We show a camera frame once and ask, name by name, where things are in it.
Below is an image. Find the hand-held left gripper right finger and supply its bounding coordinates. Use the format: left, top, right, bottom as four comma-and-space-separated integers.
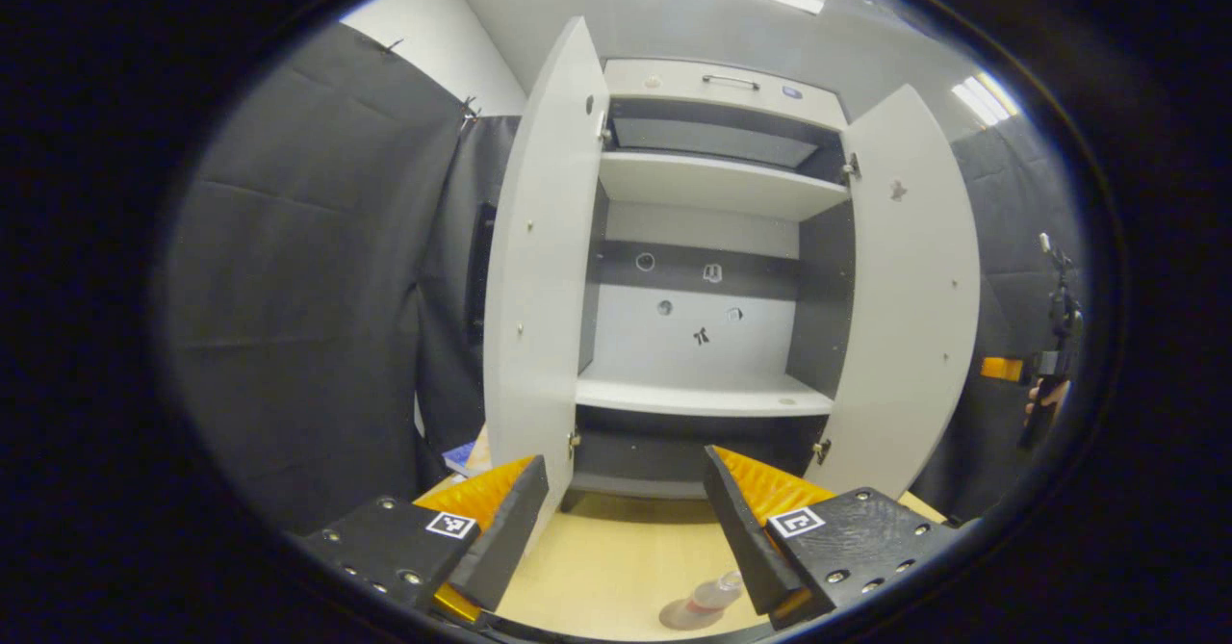
702, 445, 963, 631

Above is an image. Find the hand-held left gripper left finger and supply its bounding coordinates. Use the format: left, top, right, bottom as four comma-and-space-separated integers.
298, 453, 551, 626

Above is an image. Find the clear plastic bottle red label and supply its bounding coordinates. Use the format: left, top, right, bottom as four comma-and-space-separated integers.
673, 570, 746, 626

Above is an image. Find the white cabinet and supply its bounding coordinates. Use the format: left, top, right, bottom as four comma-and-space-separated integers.
568, 57, 860, 516

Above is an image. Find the white cabinet drawer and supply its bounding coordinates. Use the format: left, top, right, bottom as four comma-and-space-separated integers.
603, 58, 850, 132

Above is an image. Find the paper booklet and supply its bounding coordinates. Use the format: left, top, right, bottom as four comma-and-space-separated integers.
441, 425, 494, 480

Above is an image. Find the small ceiling light panel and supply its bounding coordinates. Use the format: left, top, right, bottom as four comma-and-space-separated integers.
950, 70, 1022, 128

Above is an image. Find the black backdrop cloth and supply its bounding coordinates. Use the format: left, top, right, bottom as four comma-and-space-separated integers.
157, 23, 1091, 536

